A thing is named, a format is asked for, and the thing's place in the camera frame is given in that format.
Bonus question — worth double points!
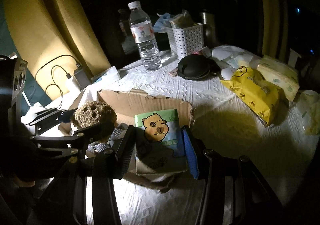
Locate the white charger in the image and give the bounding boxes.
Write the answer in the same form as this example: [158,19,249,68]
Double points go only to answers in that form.
[65,75,82,93]

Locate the white plastic basket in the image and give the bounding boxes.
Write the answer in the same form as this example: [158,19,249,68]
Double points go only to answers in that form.
[166,23,204,59]

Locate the white desk lamp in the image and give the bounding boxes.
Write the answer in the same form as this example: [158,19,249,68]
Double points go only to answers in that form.
[21,91,50,125]

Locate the cardboard box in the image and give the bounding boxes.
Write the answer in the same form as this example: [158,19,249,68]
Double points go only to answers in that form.
[59,89,195,187]

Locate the clear water bottle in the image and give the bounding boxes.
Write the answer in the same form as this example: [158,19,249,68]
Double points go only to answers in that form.
[128,1,162,72]

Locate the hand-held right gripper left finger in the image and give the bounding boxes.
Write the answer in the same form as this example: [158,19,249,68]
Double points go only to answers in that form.
[26,125,137,225]

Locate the steel cup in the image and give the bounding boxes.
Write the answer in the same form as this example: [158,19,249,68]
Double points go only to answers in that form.
[199,10,217,48]

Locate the yellow printed tissue packet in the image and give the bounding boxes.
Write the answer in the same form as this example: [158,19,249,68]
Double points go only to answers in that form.
[221,66,282,127]

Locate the black cable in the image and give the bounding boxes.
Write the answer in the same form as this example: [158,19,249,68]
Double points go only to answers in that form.
[45,66,72,109]
[34,54,82,86]

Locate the cartoon print tissue pack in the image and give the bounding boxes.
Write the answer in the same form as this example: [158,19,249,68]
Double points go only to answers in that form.
[134,108,188,175]

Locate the blue plastic bag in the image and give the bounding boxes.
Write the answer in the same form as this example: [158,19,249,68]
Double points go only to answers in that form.
[154,14,173,34]

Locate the crumpled pale plastic pack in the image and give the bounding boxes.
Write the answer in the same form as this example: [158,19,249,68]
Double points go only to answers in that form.
[296,90,320,135]

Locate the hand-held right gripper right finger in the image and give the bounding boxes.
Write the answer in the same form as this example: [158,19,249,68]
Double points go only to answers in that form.
[181,125,285,225]

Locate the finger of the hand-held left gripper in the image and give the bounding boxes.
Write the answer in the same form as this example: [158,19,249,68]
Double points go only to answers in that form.
[30,121,115,163]
[26,108,75,127]

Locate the pale packet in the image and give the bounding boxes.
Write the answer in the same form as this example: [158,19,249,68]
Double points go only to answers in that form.
[170,13,198,28]

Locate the brown sponge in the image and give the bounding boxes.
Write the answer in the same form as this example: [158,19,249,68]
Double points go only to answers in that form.
[70,101,118,143]

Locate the pale yellow tissue pack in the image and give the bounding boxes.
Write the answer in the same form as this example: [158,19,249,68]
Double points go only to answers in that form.
[257,55,300,102]

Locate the dark power adapter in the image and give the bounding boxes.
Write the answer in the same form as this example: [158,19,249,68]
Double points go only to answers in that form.
[74,65,90,88]

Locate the yellow curtain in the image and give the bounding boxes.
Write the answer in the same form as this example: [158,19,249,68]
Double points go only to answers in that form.
[255,0,285,56]
[5,0,113,101]

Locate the white wipes packet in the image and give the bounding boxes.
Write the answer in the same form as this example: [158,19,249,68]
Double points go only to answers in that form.
[212,46,250,68]

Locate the white and blue box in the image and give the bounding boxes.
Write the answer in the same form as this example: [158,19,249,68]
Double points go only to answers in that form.
[91,66,120,83]

